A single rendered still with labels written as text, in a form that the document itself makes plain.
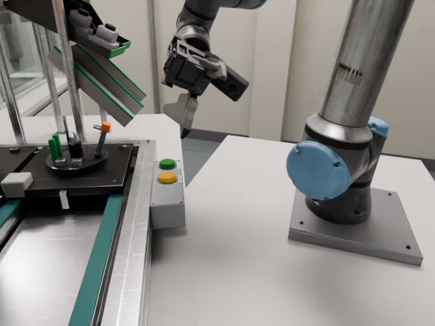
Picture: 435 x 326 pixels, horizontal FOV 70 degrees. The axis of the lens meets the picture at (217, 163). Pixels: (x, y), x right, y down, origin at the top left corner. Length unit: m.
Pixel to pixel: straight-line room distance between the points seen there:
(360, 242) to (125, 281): 0.47
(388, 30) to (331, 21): 2.57
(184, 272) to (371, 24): 0.52
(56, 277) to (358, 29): 0.61
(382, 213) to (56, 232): 0.72
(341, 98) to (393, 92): 2.69
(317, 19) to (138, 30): 1.75
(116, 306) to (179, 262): 0.22
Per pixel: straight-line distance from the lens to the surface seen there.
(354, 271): 0.70
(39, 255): 0.66
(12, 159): 0.93
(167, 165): 0.77
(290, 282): 0.64
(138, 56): 3.63
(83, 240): 0.66
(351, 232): 0.75
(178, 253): 0.68
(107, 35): 0.97
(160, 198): 0.66
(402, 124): 3.33
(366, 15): 0.54
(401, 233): 0.81
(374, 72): 0.55
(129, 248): 0.56
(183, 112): 0.61
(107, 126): 0.77
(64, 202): 0.74
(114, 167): 0.79
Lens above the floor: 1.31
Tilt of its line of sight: 26 degrees down
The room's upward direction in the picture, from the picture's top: 1 degrees clockwise
